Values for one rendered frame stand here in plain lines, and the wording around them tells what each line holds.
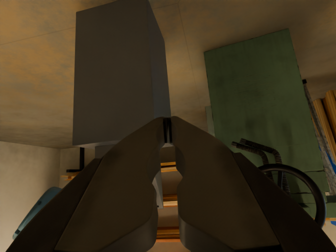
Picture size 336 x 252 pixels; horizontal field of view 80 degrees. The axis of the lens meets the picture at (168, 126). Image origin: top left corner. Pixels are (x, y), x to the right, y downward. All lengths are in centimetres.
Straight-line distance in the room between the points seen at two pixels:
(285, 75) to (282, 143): 33
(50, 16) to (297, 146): 121
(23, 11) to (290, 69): 120
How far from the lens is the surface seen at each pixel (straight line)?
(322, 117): 275
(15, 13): 110
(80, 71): 85
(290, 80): 116
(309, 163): 110
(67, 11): 102
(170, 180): 364
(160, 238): 328
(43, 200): 62
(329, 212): 112
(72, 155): 451
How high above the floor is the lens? 67
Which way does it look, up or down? 13 degrees down
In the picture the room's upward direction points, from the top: 175 degrees clockwise
